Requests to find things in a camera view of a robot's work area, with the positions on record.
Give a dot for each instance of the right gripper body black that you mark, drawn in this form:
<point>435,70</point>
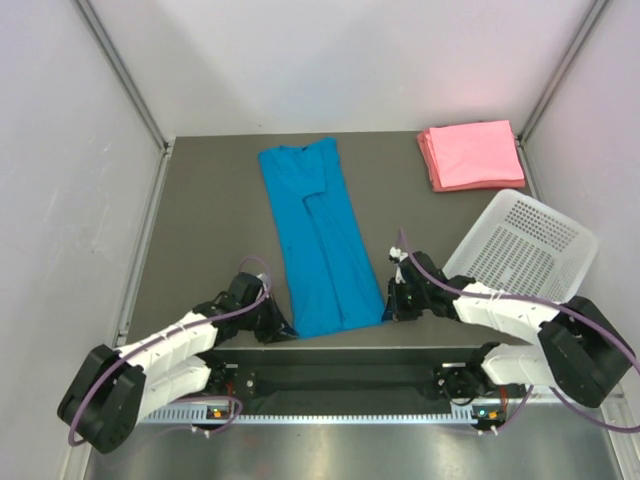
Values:
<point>408,301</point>

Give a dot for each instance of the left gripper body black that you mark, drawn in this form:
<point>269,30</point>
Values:
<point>263,320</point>

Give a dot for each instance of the blue t shirt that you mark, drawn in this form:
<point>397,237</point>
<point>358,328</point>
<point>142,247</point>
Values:
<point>331,280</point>

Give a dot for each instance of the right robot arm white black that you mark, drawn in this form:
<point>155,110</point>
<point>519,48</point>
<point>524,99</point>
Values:
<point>570,347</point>

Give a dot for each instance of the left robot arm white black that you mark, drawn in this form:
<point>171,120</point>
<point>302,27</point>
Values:
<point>115,388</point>

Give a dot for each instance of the folded pink t shirt stack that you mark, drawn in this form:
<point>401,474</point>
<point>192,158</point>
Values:
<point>481,155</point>

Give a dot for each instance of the white perforated plastic basket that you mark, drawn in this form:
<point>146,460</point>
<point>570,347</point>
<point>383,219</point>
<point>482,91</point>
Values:
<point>522,246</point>

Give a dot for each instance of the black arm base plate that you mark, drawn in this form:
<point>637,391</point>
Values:
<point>334,381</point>

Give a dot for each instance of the slotted grey cable duct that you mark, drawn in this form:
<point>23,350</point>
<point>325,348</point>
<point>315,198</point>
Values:
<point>315,415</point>

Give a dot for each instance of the right aluminium corner post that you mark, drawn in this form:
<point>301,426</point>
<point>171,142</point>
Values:
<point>583,32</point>

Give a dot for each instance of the aluminium corner post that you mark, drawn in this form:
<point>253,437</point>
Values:
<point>583,32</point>
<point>108,48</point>

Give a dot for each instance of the left aluminium corner post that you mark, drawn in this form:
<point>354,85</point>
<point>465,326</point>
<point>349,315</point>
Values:
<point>108,48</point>

